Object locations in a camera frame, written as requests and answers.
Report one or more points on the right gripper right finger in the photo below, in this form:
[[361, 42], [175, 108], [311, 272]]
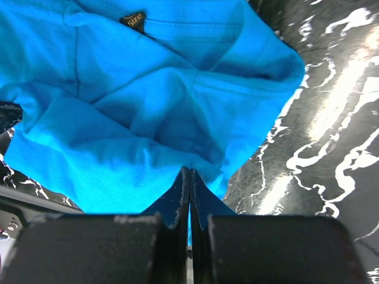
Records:
[[232, 248]]

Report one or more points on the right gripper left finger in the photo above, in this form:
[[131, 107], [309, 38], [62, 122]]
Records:
[[150, 247]]

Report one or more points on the blue t shirt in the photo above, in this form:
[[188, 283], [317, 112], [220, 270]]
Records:
[[118, 96]]

